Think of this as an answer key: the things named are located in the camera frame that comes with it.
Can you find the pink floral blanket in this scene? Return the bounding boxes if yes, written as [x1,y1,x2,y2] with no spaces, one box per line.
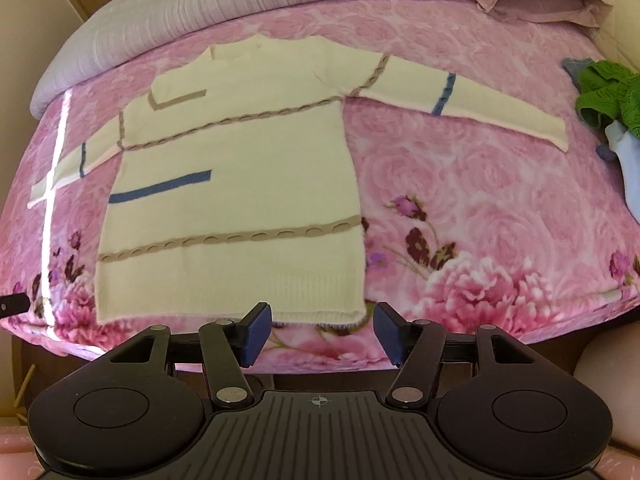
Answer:
[0,0,640,376]

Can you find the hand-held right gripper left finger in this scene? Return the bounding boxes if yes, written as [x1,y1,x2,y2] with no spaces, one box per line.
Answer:
[107,302,273,408]

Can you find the cream knit sweater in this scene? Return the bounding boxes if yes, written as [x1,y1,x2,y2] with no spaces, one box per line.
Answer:
[27,32,571,333]

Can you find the thin wooden stick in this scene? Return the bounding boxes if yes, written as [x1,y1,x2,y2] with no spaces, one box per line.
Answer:
[14,362,36,408]

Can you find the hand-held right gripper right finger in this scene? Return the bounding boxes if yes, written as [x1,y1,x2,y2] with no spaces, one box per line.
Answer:
[374,302,538,408]

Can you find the light blue garment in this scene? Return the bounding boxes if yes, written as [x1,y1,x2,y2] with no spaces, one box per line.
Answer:
[595,120,640,223]

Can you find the teal cloth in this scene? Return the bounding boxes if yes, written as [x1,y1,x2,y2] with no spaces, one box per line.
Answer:
[560,57,593,81]

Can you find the green knit garment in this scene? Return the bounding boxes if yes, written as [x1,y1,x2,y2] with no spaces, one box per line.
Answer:
[575,60,640,138]

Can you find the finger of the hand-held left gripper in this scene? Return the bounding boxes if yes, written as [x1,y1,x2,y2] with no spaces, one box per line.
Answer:
[0,294,30,317]

